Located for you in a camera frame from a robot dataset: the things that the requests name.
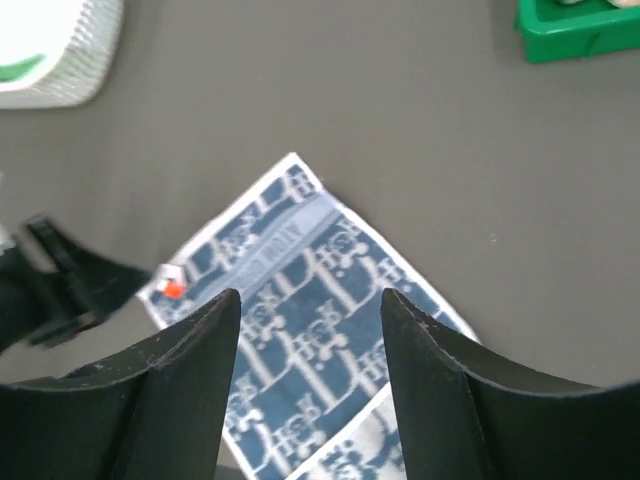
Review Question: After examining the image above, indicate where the green plastic bin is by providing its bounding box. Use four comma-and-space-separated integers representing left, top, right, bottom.
514, 0, 639, 64

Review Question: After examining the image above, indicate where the green microfiber towel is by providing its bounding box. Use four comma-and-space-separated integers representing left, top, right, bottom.
0, 54, 45, 83

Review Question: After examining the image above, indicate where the blue white patterned towel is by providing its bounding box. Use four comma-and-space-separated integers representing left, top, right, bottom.
138, 153, 472, 479

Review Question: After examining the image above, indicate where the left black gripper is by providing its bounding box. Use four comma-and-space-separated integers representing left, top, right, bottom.
1, 216, 151, 350

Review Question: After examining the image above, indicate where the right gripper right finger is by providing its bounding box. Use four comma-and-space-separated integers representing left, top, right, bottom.
381, 289, 639, 479

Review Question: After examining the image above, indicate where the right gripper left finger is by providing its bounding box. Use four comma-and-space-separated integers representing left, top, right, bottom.
1, 289, 241, 479

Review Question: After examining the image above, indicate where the white perforated plastic basket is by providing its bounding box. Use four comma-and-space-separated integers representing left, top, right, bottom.
1, 1, 125, 110

